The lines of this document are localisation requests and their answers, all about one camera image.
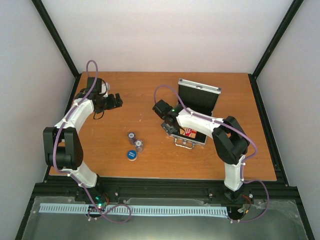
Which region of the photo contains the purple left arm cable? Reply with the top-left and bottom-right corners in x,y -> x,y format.
52,59 -> 133,224

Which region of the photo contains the blue dealer button stack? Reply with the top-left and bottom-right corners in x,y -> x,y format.
126,150 -> 138,162

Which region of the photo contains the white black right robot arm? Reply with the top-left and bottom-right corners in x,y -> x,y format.
152,99 -> 250,203

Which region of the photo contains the red playing card deck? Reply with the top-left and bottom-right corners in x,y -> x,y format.
179,127 -> 197,139

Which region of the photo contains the light blue cable duct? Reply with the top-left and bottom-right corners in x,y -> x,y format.
38,203 -> 228,218

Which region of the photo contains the grey poker chip stack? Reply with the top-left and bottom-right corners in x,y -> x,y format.
134,139 -> 144,153

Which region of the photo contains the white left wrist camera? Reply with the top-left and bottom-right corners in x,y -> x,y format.
100,80 -> 110,98

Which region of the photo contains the aluminium poker case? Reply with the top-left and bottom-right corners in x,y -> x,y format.
169,78 -> 222,150

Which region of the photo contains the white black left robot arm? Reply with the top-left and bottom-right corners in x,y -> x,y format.
42,77 -> 123,202

